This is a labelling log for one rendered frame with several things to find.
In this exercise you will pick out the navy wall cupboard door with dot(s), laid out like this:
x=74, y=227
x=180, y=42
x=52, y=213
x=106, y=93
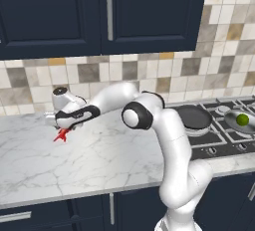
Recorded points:
x=156, y=9
x=46, y=12

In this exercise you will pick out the black frying pan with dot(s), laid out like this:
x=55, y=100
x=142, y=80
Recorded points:
x=194, y=116

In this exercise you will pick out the red fish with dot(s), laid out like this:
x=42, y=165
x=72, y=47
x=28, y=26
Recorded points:
x=61, y=136

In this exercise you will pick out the hob knob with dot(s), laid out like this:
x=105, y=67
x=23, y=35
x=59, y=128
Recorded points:
x=212, y=150
x=242, y=146

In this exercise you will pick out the green lime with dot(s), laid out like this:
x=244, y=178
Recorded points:
x=242, y=119

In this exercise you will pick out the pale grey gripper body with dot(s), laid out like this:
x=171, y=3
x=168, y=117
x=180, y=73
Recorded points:
x=50, y=118

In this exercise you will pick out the silver frying pan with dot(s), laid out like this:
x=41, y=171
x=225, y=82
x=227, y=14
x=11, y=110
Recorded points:
x=234, y=120

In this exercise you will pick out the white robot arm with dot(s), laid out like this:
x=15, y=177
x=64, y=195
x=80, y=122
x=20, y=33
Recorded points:
x=172, y=142

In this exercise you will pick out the navy base cupboard door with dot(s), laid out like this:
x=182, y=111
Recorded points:
x=229, y=205
x=91, y=213
x=139, y=210

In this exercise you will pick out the black gas hob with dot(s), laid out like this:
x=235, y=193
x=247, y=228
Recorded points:
x=219, y=142

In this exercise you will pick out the navy drawer front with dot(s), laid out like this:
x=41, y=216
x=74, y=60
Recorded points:
x=33, y=220

